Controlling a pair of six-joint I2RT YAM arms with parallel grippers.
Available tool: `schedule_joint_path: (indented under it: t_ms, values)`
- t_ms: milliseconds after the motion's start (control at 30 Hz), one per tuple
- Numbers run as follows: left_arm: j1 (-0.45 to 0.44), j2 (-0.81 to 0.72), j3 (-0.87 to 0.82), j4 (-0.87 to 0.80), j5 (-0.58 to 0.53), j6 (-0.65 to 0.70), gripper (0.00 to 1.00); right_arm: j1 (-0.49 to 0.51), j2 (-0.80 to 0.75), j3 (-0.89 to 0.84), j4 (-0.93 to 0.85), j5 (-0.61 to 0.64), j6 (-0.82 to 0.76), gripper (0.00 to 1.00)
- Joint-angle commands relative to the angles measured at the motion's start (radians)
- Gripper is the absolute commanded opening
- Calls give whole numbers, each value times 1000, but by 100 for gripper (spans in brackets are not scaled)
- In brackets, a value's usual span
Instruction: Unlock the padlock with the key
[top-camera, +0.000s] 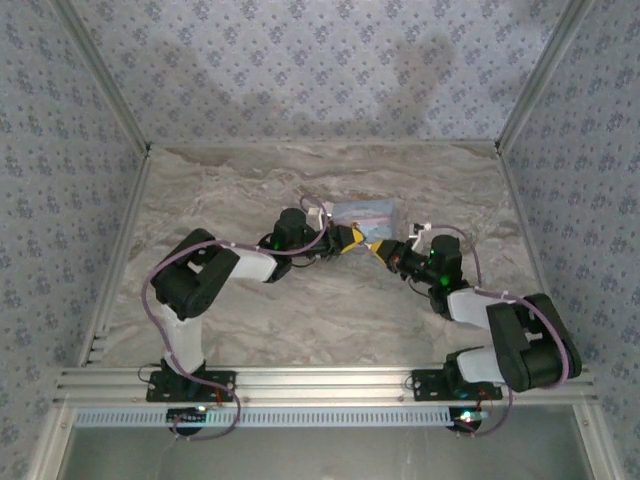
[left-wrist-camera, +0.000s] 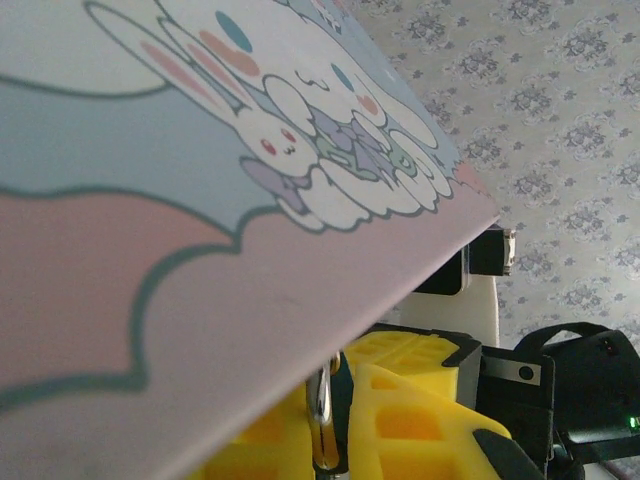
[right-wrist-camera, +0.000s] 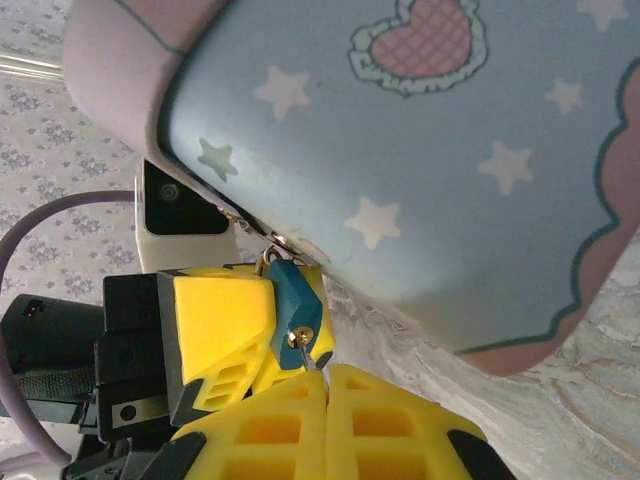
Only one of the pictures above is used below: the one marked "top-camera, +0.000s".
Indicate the clear plastic zip bag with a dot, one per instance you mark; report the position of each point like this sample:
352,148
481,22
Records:
370,217

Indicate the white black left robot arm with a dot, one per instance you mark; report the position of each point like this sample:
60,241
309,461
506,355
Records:
185,335

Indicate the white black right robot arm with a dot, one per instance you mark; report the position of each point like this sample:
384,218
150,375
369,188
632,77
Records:
470,307

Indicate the black controller board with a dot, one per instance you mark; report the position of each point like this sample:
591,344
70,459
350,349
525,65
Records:
187,417
467,419

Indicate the grey metal panel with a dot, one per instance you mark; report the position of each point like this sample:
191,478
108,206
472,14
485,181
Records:
350,455

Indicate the aluminium table side rail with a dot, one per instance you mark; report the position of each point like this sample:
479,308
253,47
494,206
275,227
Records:
526,227
125,235

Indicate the aluminium table end rail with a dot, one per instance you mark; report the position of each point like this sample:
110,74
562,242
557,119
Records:
325,144

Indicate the long aluminium frame rail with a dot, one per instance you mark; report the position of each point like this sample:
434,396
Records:
325,382

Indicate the aluminium corner post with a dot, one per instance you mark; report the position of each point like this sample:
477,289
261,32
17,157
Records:
540,75
106,75

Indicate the aluminium lower frame rail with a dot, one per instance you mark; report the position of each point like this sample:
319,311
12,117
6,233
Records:
50,445
597,445

